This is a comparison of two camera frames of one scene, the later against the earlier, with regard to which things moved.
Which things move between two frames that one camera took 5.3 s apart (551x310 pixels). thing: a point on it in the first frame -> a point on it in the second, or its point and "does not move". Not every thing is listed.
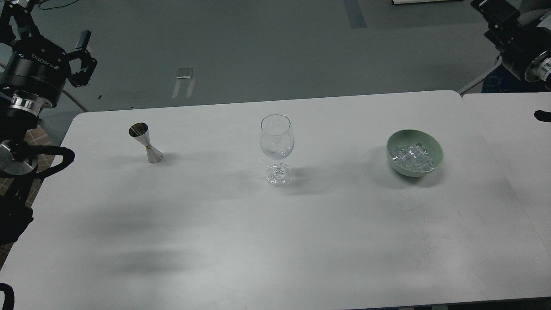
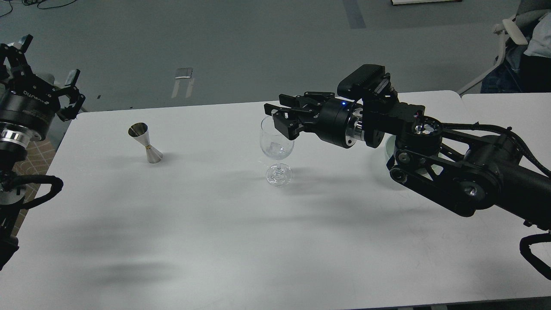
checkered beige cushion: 44,155 does not move
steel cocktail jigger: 140,131 does not move
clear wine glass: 277,141 does not move
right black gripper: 524,46 -> 335,121
